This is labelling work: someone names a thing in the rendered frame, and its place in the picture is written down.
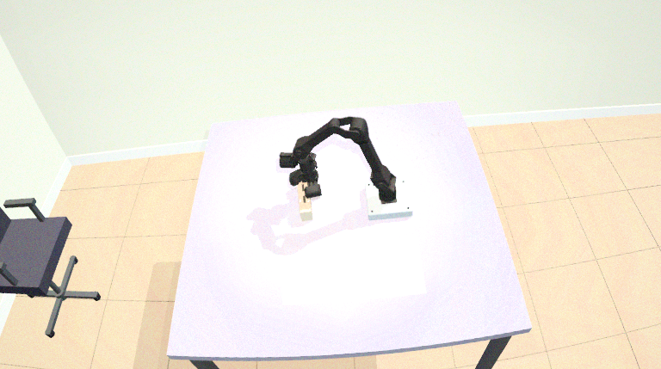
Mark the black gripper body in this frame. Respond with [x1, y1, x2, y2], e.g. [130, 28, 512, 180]
[300, 161, 321, 199]

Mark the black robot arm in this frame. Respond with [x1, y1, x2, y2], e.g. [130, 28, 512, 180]
[279, 116, 397, 204]

